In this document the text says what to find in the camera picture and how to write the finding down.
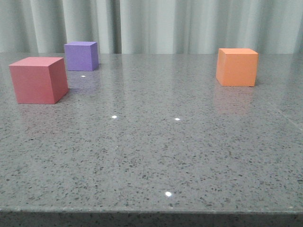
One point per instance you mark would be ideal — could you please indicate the orange foam cube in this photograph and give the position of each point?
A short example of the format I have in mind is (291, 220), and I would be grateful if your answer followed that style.
(237, 67)

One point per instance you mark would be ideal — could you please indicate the purple foam cube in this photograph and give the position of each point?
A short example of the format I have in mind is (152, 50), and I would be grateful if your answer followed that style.
(81, 56)

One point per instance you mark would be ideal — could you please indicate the red foam cube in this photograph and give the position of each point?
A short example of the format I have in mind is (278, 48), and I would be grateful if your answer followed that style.
(39, 80)

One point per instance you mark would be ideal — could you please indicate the pale green curtain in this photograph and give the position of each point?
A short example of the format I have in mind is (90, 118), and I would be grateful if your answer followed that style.
(152, 26)

